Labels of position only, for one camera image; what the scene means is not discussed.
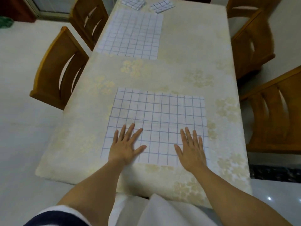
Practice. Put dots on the earlier checked cloth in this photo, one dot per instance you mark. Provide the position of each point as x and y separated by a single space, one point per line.
132 2

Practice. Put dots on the green cloth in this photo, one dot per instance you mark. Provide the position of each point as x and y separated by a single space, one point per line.
5 22

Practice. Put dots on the person's right hand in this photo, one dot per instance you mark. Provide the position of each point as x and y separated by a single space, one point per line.
192 157

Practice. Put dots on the person's left hand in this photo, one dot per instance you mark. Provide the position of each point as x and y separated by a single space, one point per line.
123 150

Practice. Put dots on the wooden dining chair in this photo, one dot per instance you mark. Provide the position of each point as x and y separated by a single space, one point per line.
249 2
47 75
263 39
275 120
77 14

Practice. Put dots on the table with cream floral tablecloth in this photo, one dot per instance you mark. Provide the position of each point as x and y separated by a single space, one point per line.
188 44

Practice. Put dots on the person's right forearm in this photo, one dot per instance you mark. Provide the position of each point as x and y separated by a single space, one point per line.
239 197

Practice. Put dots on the dark red wooden cabinet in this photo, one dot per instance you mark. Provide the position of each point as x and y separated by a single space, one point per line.
16 7

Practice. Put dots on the person's left forearm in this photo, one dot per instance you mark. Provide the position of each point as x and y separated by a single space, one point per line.
94 193

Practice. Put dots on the glass sliding door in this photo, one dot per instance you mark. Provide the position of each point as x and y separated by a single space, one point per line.
51 7

